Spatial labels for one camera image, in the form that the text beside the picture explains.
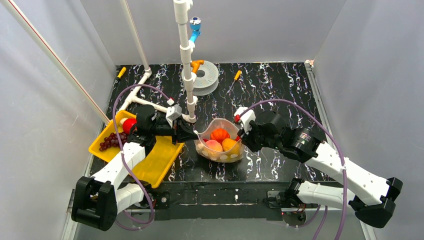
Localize toy peach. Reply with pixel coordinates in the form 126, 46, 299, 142
205, 139, 223, 152

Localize clear polka dot zip bag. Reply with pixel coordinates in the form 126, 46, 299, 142
194, 118, 245, 163

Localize orange toy pumpkin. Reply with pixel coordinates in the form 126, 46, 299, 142
210, 128, 231, 144

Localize toy orange fruit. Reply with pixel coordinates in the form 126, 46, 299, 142
221, 138, 240, 155

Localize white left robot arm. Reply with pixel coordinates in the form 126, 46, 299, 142
71, 104, 197, 231

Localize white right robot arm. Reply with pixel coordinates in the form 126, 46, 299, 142
234, 107, 403, 229

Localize red toy apple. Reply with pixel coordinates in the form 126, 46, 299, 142
120, 118, 137, 135

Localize yellow plastic tray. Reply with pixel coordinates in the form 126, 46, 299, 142
88, 121, 184, 189

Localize purple toy grapes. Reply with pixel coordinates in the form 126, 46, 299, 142
99, 132, 128, 152

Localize grey filament spool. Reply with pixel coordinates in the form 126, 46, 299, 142
192, 60, 220, 96

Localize yellow screwdriver right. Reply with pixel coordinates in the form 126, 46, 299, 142
227, 70, 242, 93

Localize white pvc pipe stand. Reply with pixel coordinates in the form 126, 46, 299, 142
120, 0, 198, 123

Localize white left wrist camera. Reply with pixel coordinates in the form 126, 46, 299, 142
165, 104, 182, 127

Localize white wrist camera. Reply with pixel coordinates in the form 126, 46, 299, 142
233, 106, 256, 134
165, 104, 182, 127

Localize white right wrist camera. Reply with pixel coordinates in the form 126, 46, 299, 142
233, 106, 256, 134

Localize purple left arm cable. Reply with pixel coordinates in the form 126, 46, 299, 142
111, 84, 175, 232

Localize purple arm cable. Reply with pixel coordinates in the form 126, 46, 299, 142
111, 84, 175, 232
234, 98, 349, 240

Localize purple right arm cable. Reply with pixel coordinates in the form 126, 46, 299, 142
234, 98, 349, 240

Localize orange clamp handle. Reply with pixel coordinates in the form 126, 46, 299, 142
190, 59, 205, 74

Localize blue overhead camera mount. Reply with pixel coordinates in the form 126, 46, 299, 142
188, 16, 201, 44

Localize aluminium frame rail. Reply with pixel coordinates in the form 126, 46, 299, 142
61, 61, 379, 240

